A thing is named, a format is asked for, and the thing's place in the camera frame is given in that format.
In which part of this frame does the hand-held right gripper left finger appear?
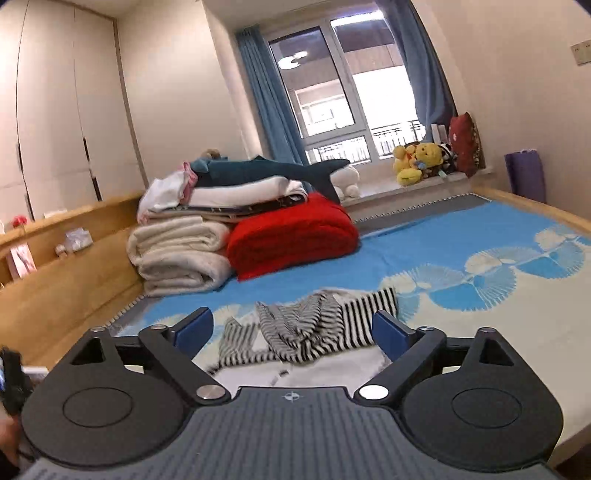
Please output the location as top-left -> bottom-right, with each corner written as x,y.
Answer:
60,307 -> 232,406

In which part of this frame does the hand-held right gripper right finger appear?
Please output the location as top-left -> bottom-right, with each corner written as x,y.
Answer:
353,310 -> 527,406

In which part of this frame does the striped hooded jacket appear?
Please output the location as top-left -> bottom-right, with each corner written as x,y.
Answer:
205,287 -> 400,393

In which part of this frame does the blue patterned bedsheet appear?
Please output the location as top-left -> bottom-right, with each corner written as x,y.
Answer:
106,200 -> 591,453

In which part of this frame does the cream folded quilt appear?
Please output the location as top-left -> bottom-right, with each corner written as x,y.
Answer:
127,216 -> 234,297

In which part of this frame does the wooden bed headboard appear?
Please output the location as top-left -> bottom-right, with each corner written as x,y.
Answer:
0,193 -> 148,370

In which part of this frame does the pink picture card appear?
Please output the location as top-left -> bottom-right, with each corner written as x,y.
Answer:
8,244 -> 38,280

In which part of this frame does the red folded blanket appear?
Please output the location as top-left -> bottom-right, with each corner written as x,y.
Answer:
226,191 -> 361,281

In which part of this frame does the pink and white garment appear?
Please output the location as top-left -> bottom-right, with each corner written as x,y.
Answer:
137,161 -> 199,224

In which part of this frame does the tissue pack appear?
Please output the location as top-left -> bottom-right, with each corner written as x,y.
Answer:
65,227 -> 94,250

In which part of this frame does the white folded blanket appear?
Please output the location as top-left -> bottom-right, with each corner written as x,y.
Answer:
189,178 -> 308,208

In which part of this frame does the dark dotted folded cloth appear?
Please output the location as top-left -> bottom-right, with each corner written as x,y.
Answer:
152,193 -> 309,223

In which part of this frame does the yellow plush duck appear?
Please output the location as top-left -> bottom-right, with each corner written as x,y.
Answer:
392,145 -> 420,186

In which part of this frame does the blue shark plush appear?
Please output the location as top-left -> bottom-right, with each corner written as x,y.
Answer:
190,155 -> 352,204

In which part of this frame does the yellow plush bear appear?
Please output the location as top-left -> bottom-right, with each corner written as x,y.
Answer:
414,142 -> 451,180

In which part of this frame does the black and white plush toy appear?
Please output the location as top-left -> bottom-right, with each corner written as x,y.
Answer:
438,144 -> 459,177

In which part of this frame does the red cushion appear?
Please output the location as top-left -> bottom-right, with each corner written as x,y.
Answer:
449,112 -> 485,178

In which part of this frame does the purple mat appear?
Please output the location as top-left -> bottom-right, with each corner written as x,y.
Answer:
504,148 -> 546,204

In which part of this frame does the blue curtain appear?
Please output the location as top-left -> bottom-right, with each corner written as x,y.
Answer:
236,28 -> 315,166
374,0 -> 459,134

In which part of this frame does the window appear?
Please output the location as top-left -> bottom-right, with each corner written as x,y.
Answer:
259,7 -> 430,164

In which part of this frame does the cream wardrobe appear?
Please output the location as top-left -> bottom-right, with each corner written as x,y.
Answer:
0,0 -> 144,222

